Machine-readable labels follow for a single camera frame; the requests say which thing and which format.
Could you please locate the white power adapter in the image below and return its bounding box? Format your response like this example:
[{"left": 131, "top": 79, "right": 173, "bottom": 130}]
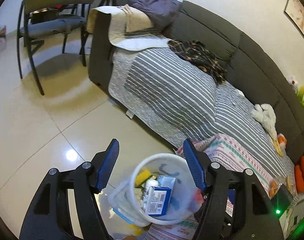
[{"left": 238, "top": 91, "right": 245, "bottom": 98}]

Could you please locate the patterned tablecloth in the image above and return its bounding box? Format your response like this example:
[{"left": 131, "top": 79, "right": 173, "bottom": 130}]
[{"left": 145, "top": 133, "right": 276, "bottom": 239}]

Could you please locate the dark plaid shirt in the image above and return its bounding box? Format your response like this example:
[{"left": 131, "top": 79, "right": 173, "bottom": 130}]
[{"left": 168, "top": 40, "right": 227, "bottom": 85}]

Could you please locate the grey striped sofa cover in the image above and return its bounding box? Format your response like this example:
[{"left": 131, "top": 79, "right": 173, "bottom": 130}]
[{"left": 108, "top": 48, "right": 294, "bottom": 177}]

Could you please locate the blue white carton box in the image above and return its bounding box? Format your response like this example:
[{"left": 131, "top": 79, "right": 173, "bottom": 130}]
[{"left": 144, "top": 186, "right": 172, "bottom": 216}]

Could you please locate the grey chair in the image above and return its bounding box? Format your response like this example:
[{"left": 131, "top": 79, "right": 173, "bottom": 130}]
[{"left": 16, "top": 0, "right": 94, "bottom": 95}]

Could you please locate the orange white snack bag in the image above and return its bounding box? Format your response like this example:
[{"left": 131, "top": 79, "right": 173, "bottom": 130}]
[{"left": 277, "top": 133, "right": 287, "bottom": 148}]

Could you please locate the glass jar with cork lid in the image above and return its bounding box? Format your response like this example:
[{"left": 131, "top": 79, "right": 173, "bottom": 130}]
[{"left": 269, "top": 177, "right": 283, "bottom": 199}]

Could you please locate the yellow book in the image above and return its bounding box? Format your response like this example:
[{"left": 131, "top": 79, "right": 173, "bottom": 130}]
[{"left": 272, "top": 140, "right": 284, "bottom": 157}]

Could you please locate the yellow green sponge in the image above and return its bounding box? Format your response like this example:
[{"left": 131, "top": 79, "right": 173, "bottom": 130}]
[{"left": 134, "top": 170, "right": 152, "bottom": 187}]

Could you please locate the cream quilted blanket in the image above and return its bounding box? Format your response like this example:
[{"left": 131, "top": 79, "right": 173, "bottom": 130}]
[{"left": 87, "top": 4, "right": 169, "bottom": 51}]

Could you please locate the white red plush toy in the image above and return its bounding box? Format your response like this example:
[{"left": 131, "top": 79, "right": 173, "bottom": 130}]
[{"left": 288, "top": 76, "right": 299, "bottom": 93}]

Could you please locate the dark grey sofa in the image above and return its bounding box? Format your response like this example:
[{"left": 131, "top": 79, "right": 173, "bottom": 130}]
[{"left": 88, "top": 1, "right": 304, "bottom": 164}]

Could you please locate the white patterned trash bin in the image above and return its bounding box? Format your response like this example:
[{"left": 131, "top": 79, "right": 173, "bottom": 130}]
[{"left": 129, "top": 152, "right": 205, "bottom": 225}]

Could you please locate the purple grey jacket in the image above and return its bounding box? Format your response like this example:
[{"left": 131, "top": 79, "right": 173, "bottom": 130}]
[{"left": 127, "top": 0, "right": 182, "bottom": 30}]

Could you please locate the white yogurt drink bottle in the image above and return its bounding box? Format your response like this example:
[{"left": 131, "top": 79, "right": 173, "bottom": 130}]
[{"left": 144, "top": 179, "right": 159, "bottom": 191}]

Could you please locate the framed wall picture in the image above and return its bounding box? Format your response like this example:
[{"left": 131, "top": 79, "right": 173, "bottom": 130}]
[{"left": 284, "top": 0, "right": 304, "bottom": 38}]

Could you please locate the lower orange cushion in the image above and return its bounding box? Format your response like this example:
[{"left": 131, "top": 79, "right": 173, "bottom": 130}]
[{"left": 295, "top": 165, "right": 304, "bottom": 193}]

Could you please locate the green plush toy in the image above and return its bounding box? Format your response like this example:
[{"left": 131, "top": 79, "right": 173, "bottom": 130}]
[{"left": 296, "top": 86, "right": 304, "bottom": 109}]

